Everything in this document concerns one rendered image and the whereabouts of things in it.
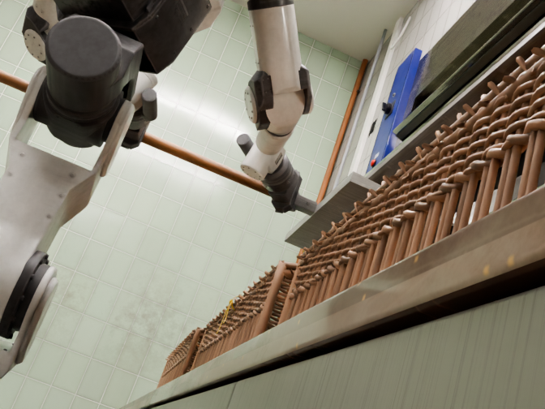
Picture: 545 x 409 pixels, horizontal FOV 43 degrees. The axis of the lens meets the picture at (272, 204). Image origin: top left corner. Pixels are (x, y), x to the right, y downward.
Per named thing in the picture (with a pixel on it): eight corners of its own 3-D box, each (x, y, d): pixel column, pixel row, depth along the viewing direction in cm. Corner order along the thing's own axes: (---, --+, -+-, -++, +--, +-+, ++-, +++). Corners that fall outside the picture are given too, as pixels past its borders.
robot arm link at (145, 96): (102, 112, 164) (97, 88, 153) (132, 83, 168) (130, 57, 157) (139, 139, 163) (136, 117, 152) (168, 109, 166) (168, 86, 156)
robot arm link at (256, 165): (298, 160, 171) (285, 135, 162) (276, 195, 168) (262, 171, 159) (261, 147, 177) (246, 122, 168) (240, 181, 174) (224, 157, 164)
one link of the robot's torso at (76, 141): (106, 133, 115) (134, 77, 119) (28, 100, 113) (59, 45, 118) (102, 161, 127) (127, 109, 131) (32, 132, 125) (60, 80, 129)
